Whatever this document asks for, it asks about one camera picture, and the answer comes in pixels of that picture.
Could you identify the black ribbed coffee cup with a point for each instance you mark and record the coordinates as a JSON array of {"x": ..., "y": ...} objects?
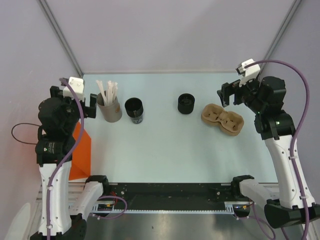
[{"x": 185, "y": 104}]

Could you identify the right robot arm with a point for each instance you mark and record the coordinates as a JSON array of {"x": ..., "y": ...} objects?
[{"x": 276, "y": 127}]

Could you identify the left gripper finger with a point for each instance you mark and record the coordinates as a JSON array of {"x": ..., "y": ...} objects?
[
  {"x": 93, "y": 106},
  {"x": 55, "y": 92}
]

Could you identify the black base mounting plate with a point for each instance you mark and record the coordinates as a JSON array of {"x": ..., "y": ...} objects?
[{"x": 179, "y": 195}]

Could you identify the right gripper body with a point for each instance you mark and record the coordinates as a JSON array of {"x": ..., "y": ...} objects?
[{"x": 250, "y": 89}]

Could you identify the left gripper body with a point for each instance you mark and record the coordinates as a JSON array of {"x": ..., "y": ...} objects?
[{"x": 83, "y": 107}]

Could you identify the grey straw holder cup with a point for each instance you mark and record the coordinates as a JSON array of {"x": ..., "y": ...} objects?
[{"x": 111, "y": 113}]

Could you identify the white cable duct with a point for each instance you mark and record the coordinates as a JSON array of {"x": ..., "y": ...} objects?
[{"x": 224, "y": 208}]

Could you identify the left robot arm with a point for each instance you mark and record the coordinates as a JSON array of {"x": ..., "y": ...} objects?
[{"x": 59, "y": 116}]

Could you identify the black smooth coffee cup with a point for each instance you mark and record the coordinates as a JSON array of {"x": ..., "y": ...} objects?
[{"x": 134, "y": 109}]

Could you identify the orange paper bag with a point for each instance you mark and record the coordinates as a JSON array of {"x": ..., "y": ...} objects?
[{"x": 81, "y": 159}]

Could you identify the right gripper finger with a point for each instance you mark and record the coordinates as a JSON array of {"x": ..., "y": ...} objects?
[
  {"x": 224, "y": 95},
  {"x": 238, "y": 93}
]

